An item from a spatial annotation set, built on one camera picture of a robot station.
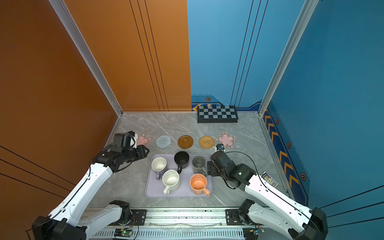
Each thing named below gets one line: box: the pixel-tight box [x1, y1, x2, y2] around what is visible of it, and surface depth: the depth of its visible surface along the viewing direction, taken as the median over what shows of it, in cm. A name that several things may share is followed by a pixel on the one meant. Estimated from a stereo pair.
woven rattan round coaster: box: [199, 135, 215, 149], surface depth 104 cm
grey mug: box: [192, 155, 208, 177], surface depth 84 cm
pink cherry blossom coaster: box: [215, 131, 237, 149], surface depth 107 cm
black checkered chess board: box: [197, 105, 239, 123], surface depth 118 cm
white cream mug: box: [162, 169, 180, 196], surface depth 81 cm
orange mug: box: [189, 173, 211, 197], surface depth 81 cm
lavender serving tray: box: [145, 153, 213, 198], surface depth 84 cm
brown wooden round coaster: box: [177, 135, 194, 149], surface depth 104 cm
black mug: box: [174, 151, 190, 174], surface depth 87 cm
